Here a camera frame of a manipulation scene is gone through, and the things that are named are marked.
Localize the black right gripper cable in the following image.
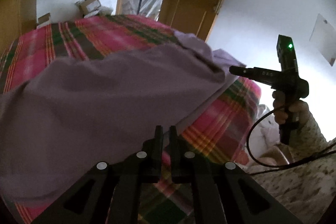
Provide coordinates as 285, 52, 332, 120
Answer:
246, 105, 336, 177

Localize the patterned right sleeve forearm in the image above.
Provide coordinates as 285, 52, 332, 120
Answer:
288, 112, 335, 162

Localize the red green plaid blanket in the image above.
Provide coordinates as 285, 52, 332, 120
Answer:
1, 15, 261, 223

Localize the purple fleece sweater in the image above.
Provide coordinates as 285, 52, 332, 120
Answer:
1, 32, 240, 206

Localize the wooden wardrobe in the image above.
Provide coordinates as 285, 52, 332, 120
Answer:
1, 0, 37, 52

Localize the person right hand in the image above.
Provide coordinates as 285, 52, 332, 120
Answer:
272, 90, 311, 128

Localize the brown cardboard box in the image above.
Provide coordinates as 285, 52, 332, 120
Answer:
75, 0, 101, 16

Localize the white cardboard box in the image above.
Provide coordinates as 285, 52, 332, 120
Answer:
37, 13, 51, 29

